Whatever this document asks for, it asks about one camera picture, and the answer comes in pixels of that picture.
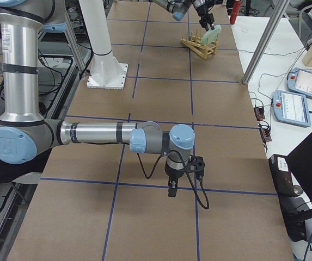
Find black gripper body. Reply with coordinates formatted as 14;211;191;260
195;5;213;23
165;150;188;182

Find light green plate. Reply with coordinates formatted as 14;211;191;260
200;24;222;46

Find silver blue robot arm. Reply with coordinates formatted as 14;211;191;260
0;1;195;197
150;0;215;31

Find wooden dish rack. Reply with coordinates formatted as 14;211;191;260
181;29;218;59

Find red bottle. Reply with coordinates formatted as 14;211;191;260
230;0;242;25

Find near orange connector block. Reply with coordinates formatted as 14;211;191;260
259;125;272;142

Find orange connector block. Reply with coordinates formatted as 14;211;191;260
254;105;265;121
259;125;272;142

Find far orange connector block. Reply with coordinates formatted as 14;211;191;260
254;105;265;121

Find black computer box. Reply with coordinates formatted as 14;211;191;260
268;154;304;197

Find far teach pendant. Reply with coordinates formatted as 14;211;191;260
287;67;312;99

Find teach pendant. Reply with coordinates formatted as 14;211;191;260
272;90;311;127
287;67;312;99

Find near teach pendant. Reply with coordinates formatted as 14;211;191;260
272;90;311;127

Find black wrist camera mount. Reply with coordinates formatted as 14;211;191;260
186;155;205;176

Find aluminium frame post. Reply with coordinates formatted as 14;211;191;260
242;0;290;85

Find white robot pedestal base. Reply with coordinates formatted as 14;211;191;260
79;0;128;90

